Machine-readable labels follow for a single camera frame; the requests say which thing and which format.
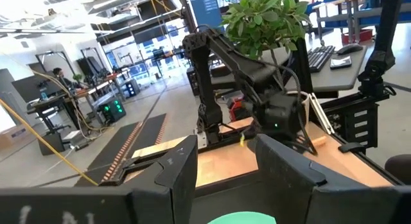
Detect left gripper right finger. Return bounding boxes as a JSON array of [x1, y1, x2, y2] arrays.
[[255, 134, 399, 224]]

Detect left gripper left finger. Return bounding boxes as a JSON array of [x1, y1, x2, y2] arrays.
[[130, 135, 198, 224]]

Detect black rectangular tray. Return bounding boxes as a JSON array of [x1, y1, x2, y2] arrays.
[[99, 148, 290, 224]]

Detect turquoise round plate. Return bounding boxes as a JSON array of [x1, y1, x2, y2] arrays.
[[207, 211, 277, 224]]

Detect red toolbox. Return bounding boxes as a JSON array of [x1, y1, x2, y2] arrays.
[[227, 97, 247, 122]]

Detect black floor mat orange edge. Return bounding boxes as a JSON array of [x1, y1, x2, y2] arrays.
[[127, 113, 168, 159], [74, 121, 143, 187]]

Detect black drawer cabinet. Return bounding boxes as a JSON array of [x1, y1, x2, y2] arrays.
[[320, 92, 391, 151]]

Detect grey office desk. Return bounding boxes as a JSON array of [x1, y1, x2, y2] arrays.
[[210, 44, 369, 94]]

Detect black computer keyboard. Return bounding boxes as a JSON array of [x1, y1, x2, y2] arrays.
[[307, 45, 337, 73]]

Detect black smartphone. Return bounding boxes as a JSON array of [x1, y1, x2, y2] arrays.
[[329, 55, 353, 70]]

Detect black computer mouse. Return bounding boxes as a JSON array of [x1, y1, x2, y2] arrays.
[[336, 43, 364, 56]]

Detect green potted plant white pot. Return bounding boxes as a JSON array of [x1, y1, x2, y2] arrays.
[[220, 0, 311, 67]]

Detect computer tower green lights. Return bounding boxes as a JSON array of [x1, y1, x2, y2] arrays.
[[98, 98, 127, 124]]

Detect computer tower white lights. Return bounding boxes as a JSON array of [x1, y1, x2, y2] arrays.
[[125, 78, 141, 97]]

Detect black chair back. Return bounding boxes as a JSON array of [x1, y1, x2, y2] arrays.
[[384, 153, 411, 185]]

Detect red storage bin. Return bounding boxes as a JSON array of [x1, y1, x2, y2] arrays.
[[341, 29, 373, 45]]

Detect black articulated stand pole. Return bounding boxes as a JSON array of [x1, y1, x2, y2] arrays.
[[357, 0, 406, 98]]

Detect large blue display screen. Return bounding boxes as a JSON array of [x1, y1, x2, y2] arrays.
[[188, 0, 224, 29]]

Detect wooden work desk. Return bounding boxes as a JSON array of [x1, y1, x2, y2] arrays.
[[27, 78, 129, 128]]

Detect blue workbench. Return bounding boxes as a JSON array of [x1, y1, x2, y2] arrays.
[[313, 0, 411, 45]]

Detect person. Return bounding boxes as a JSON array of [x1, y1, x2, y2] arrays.
[[52, 67, 83, 90]]

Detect cardboard box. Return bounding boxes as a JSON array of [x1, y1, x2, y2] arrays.
[[0, 124, 30, 150]]

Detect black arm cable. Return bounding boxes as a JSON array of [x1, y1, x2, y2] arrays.
[[272, 65, 319, 156]]

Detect black clamp handle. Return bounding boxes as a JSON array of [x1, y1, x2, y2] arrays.
[[337, 142, 367, 153]]

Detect yellow cable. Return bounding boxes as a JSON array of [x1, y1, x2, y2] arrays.
[[0, 98, 99, 187]]

